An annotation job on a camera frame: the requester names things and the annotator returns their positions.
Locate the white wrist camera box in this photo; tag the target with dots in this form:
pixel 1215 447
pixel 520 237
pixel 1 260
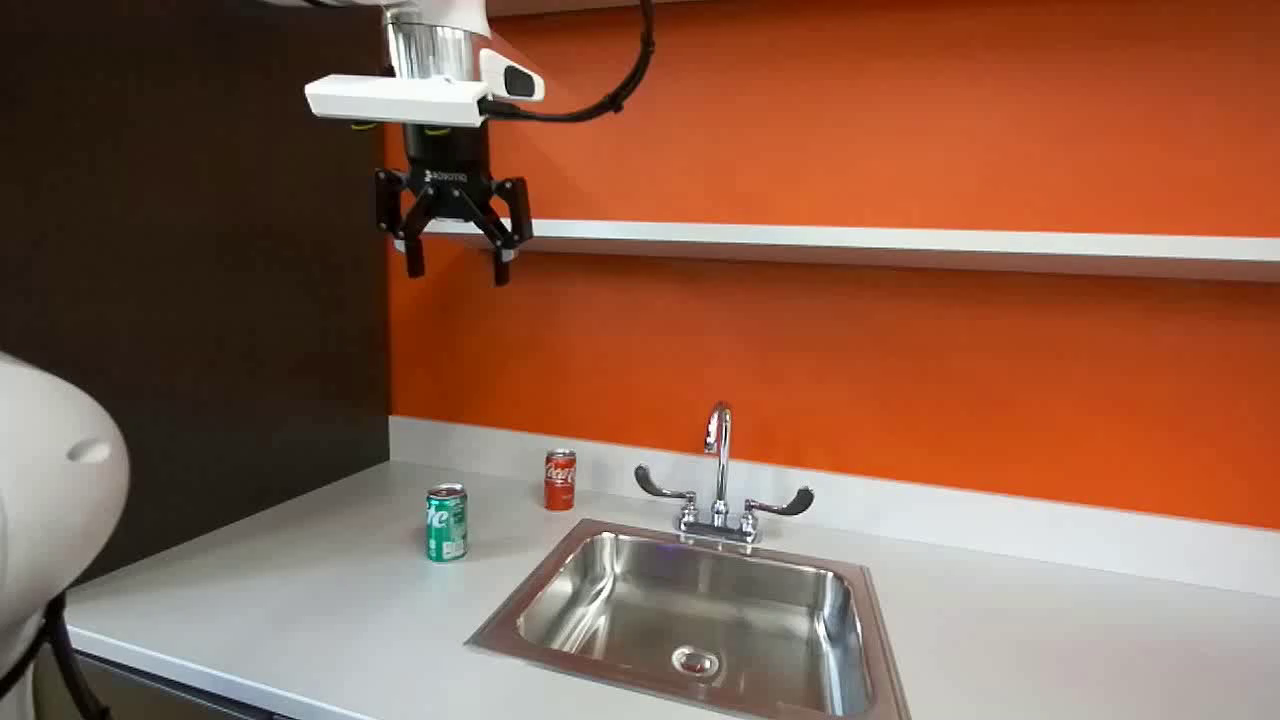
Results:
pixel 427 98

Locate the chrome faucet with handles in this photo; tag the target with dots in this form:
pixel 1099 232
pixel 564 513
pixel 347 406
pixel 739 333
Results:
pixel 718 520

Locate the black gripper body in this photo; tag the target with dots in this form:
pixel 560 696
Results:
pixel 450 179

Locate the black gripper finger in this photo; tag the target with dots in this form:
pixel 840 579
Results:
pixel 414 245
pixel 503 245

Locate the dark wood cabinet panel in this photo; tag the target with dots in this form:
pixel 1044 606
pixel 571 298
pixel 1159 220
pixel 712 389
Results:
pixel 191 245

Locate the white wall shelf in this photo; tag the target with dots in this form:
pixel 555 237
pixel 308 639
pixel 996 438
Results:
pixel 951 250

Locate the green soda can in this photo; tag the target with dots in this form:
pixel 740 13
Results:
pixel 446 520

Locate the red soda can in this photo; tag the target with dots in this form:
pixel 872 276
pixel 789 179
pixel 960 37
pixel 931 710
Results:
pixel 560 480

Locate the stainless steel sink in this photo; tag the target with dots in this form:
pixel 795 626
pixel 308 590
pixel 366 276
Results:
pixel 763 634

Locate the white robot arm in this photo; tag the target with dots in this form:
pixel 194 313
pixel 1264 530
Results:
pixel 65 463

